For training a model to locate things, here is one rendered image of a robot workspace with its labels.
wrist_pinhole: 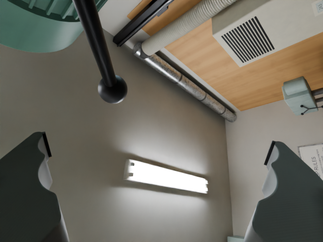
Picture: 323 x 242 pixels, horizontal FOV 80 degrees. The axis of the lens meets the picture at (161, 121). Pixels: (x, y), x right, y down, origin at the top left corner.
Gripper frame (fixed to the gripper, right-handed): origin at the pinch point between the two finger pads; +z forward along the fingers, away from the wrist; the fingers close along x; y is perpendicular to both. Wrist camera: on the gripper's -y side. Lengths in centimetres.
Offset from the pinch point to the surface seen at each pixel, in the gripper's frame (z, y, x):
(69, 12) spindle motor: 14.7, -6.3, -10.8
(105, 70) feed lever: 8.3, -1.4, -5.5
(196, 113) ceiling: 247, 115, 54
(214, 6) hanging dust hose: 162, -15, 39
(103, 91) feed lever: 10.2, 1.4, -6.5
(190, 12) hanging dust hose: 173, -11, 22
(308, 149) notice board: 193, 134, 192
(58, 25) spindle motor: 14.7, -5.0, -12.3
